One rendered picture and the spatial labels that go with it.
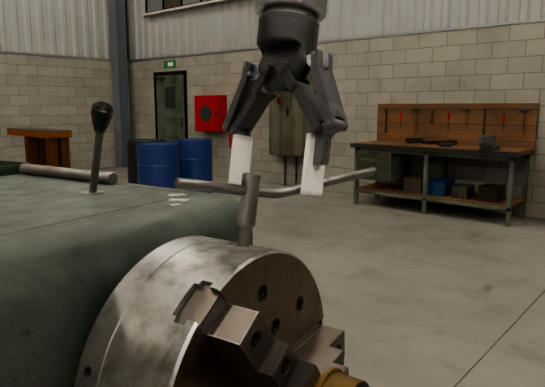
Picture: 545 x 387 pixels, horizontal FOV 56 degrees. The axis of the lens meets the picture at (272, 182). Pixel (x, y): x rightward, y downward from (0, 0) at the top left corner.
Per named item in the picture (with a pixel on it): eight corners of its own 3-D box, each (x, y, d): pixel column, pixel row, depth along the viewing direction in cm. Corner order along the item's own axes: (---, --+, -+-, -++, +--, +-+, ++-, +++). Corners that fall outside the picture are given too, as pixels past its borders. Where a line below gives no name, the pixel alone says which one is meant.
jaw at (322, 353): (253, 349, 61) (302, 309, 71) (255, 386, 62) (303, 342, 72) (336, 376, 55) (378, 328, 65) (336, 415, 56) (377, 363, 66)
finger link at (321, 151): (325, 121, 58) (345, 120, 56) (321, 165, 58) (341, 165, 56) (316, 118, 57) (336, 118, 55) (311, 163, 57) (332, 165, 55)
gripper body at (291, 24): (335, 21, 62) (327, 96, 62) (288, 32, 68) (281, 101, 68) (291, 2, 57) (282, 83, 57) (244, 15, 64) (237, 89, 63)
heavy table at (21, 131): (10, 182, 931) (5, 127, 916) (33, 180, 963) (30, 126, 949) (51, 192, 826) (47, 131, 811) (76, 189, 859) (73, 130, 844)
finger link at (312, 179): (323, 136, 59) (328, 136, 58) (317, 196, 59) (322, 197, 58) (306, 132, 57) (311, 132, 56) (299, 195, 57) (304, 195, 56)
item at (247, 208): (238, 272, 59) (250, 173, 59) (227, 268, 60) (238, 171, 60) (253, 271, 60) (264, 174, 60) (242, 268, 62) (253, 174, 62)
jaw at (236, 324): (218, 386, 56) (173, 323, 49) (241, 347, 59) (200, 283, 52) (306, 420, 50) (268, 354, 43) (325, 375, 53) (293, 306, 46)
